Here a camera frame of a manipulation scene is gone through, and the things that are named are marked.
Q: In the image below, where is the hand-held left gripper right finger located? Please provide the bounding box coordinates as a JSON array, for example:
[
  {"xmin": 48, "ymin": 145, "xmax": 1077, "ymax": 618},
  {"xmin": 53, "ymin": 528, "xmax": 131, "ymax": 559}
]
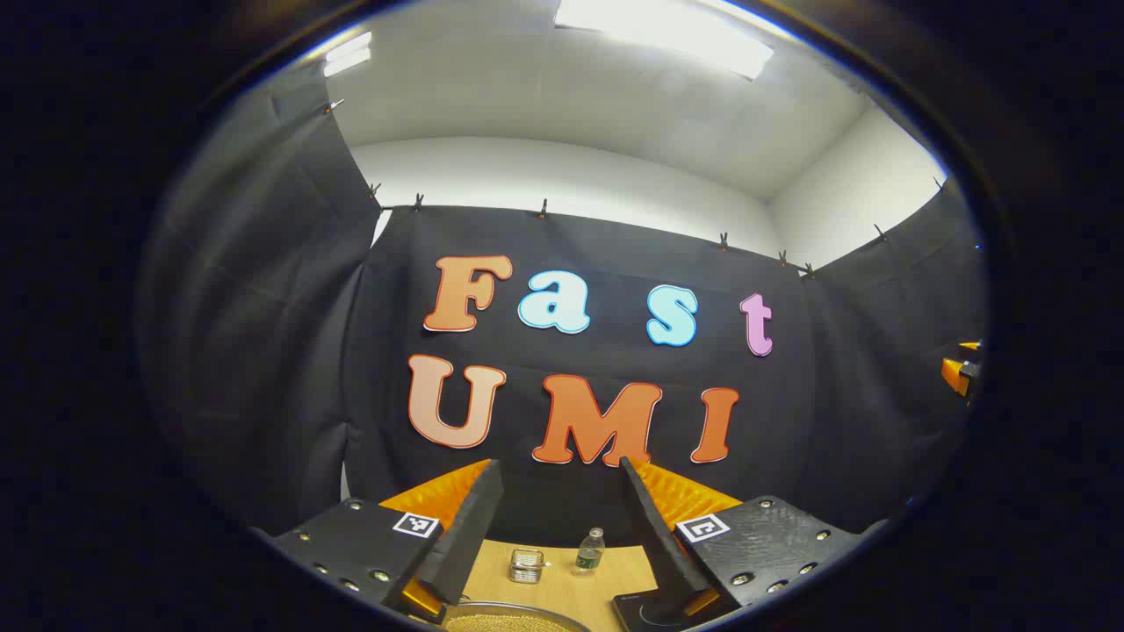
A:
[{"xmin": 619, "ymin": 456, "xmax": 866, "ymax": 626}]

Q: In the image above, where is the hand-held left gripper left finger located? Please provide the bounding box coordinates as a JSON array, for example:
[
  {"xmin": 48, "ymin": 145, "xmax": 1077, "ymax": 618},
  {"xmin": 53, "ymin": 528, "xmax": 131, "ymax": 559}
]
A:
[{"xmin": 268, "ymin": 458, "xmax": 506, "ymax": 626}]

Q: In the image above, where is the steel pot with black handles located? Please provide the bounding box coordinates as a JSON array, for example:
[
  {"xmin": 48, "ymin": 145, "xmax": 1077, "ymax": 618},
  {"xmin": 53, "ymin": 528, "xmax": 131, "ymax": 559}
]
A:
[{"xmin": 442, "ymin": 600, "xmax": 591, "ymax": 632}]

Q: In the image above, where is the pile of yellow soybeans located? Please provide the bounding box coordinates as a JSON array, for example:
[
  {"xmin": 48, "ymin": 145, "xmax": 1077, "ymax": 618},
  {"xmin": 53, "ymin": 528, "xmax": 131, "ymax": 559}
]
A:
[{"xmin": 452, "ymin": 612, "xmax": 572, "ymax": 632}]

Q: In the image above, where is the clear plastic water bottle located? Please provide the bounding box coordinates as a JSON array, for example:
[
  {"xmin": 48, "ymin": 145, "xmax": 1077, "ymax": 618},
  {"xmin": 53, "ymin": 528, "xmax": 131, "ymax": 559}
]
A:
[{"xmin": 575, "ymin": 528, "xmax": 607, "ymax": 576}]

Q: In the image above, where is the row of cloth clips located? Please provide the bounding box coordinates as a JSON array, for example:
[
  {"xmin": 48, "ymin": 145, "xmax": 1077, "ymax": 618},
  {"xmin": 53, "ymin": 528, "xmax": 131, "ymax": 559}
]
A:
[{"xmin": 323, "ymin": 98, "xmax": 947, "ymax": 282}]

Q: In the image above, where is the large ceiling light panel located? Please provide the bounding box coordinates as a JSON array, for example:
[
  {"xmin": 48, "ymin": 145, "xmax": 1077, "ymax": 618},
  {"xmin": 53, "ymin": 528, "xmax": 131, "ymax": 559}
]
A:
[{"xmin": 553, "ymin": 0, "xmax": 775, "ymax": 80}]

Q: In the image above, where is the small ceiling light panel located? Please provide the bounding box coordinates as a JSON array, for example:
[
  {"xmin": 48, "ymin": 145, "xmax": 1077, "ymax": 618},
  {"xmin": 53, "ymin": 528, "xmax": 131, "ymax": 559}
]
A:
[{"xmin": 323, "ymin": 32, "xmax": 373, "ymax": 78}]

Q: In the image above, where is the wire mesh holder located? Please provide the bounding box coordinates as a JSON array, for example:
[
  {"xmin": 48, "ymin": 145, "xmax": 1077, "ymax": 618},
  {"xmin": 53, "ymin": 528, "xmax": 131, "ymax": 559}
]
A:
[{"xmin": 508, "ymin": 548, "xmax": 552, "ymax": 585}]

